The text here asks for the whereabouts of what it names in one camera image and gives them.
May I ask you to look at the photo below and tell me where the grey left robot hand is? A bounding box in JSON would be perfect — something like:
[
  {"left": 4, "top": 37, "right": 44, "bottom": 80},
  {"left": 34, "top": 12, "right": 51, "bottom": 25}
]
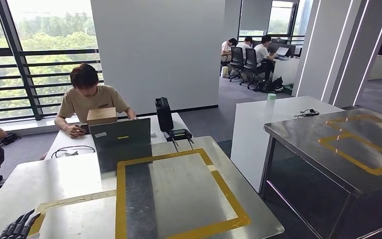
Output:
[{"left": 0, "top": 209, "right": 42, "bottom": 239}]

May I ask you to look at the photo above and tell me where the steel workbench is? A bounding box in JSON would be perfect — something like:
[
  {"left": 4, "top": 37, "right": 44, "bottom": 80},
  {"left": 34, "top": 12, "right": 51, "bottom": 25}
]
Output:
[
  {"left": 0, "top": 135, "right": 285, "bottom": 239},
  {"left": 259, "top": 108, "right": 382, "bottom": 239}
]

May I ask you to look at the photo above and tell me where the grey laptop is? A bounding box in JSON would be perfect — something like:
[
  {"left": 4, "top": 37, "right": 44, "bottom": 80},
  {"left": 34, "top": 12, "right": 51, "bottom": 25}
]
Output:
[{"left": 89, "top": 118, "right": 152, "bottom": 154}]

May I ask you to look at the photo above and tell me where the cardboard box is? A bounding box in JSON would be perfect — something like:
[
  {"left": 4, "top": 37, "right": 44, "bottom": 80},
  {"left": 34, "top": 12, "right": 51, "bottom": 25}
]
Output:
[{"left": 86, "top": 107, "right": 118, "bottom": 126}]

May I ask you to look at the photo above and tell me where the black window railing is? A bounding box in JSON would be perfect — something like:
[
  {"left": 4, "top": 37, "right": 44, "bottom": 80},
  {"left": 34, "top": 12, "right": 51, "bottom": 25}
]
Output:
[{"left": 0, "top": 47, "right": 104, "bottom": 121}]

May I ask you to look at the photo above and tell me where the black upright case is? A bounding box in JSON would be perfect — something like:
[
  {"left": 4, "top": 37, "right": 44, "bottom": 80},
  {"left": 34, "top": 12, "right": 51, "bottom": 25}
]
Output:
[{"left": 154, "top": 96, "right": 175, "bottom": 133}]

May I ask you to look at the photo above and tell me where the black box device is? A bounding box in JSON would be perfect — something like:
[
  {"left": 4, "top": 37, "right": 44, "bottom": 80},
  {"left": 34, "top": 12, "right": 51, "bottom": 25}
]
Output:
[{"left": 165, "top": 128, "right": 195, "bottom": 153}]

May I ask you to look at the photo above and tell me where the white table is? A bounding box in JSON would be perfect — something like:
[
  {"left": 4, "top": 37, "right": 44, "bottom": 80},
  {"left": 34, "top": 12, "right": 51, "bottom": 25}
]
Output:
[
  {"left": 230, "top": 95, "right": 345, "bottom": 193},
  {"left": 43, "top": 112, "right": 192, "bottom": 161}
]

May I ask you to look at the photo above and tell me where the pale green cup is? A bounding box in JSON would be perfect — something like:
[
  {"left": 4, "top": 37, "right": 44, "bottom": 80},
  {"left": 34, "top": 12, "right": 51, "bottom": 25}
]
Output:
[{"left": 265, "top": 93, "right": 277, "bottom": 115}]

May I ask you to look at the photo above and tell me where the yellow tape frame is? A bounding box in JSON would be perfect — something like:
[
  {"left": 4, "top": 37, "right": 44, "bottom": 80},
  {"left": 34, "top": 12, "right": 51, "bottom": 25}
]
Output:
[
  {"left": 317, "top": 114, "right": 382, "bottom": 176},
  {"left": 115, "top": 148, "right": 251, "bottom": 239}
]

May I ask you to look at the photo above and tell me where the black headset cable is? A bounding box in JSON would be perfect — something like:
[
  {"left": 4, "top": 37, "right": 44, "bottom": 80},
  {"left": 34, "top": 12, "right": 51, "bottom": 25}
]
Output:
[{"left": 293, "top": 108, "right": 320, "bottom": 119}]

